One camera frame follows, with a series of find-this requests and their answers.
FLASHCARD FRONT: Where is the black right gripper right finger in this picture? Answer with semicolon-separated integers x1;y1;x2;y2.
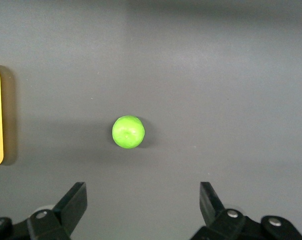
190;181;302;240

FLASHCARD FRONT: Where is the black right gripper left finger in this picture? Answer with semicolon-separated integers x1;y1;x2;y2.
0;181;88;240

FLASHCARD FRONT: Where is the green apple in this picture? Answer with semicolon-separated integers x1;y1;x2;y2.
112;115;145;149

